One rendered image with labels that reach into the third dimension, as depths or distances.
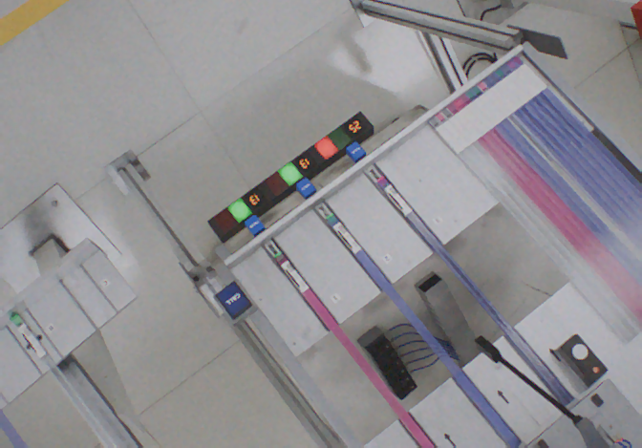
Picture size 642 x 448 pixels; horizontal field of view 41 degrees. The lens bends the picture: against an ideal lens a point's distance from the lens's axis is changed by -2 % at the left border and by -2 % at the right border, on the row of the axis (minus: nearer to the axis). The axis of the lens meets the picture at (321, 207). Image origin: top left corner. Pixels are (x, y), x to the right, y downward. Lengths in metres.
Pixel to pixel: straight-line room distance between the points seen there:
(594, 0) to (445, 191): 0.74
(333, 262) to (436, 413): 0.30
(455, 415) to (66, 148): 1.14
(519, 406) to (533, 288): 0.58
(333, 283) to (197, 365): 1.01
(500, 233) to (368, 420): 0.48
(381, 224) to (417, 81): 0.95
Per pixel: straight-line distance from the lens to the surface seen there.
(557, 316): 1.49
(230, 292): 1.45
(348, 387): 1.84
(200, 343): 2.40
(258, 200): 1.55
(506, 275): 1.93
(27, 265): 2.20
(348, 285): 1.48
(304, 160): 1.57
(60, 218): 2.16
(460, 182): 1.54
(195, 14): 2.13
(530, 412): 1.46
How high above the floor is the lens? 2.03
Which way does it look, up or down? 59 degrees down
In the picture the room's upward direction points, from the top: 128 degrees clockwise
